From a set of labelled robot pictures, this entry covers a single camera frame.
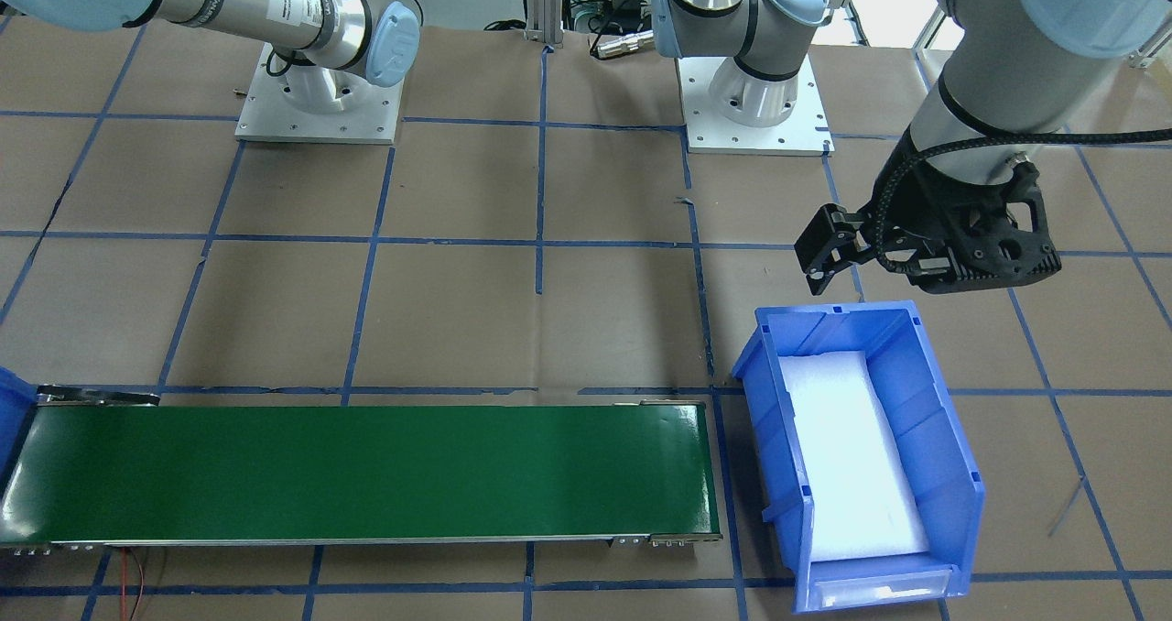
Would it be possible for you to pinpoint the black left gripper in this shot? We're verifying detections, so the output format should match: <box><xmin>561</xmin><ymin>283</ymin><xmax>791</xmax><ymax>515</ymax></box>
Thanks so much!
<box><xmin>793</xmin><ymin>129</ymin><xmax>1062</xmax><ymax>296</ymax></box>

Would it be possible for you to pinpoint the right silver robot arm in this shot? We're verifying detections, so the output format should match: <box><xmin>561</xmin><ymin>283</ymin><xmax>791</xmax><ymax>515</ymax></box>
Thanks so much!
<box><xmin>4</xmin><ymin>0</ymin><xmax>421</xmax><ymax>87</ymax></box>

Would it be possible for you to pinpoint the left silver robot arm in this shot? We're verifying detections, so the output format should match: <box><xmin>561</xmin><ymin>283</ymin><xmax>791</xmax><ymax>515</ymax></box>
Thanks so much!
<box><xmin>650</xmin><ymin>0</ymin><xmax>1168</xmax><ymax>295</ymax></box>

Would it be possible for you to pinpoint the near blue plastic bin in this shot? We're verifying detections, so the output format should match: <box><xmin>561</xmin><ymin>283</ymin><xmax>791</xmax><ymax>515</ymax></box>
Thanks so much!
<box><xmin>733</xmin><ymin>300</ymin><xmax>984</xmax><ymax>614</ymax></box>

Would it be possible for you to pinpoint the blue plastic bin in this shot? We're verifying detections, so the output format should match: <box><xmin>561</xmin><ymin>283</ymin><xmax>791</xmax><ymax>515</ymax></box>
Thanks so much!
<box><xmin>1</xmin><ymin>366</ymin><xmax>38</xmax><ymax>494</ymax></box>
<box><xmin>733</xmin><ymin>300</ymin><xmax>984</xmax><ymax>614</ymax></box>

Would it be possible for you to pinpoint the green conveyor belt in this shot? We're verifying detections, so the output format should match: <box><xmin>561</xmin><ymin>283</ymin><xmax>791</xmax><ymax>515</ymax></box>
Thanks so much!
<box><xmin>4</xmin><ymin>401</ymin><xmax>722</xmax><ymax>550</ymax></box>

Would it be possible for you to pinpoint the far blue plastic bin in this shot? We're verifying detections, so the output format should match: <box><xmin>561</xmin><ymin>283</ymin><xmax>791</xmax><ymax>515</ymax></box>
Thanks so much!
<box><xmin>1</xmin><ymin>366</ymin><xmax>38</xmax><ymax>494</ymax></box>

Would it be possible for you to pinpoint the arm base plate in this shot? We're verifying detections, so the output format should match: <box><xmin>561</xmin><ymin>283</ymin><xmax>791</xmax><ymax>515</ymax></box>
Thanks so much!
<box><xmin>677</xmin><ymin>57</ymin><xmax>834</xmax><ymax>157</ymax></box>
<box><xmin>236</xmin><ymin>45</ymin><xmax>407</xmax><ymax>146</ymax></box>

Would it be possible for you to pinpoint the aluminium frame post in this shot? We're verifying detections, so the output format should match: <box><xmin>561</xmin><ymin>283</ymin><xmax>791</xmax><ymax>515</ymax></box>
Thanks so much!
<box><xmin>524</xmin><ymin>0</ymin><xmax>564</xmax><ymax>49</ymax></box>

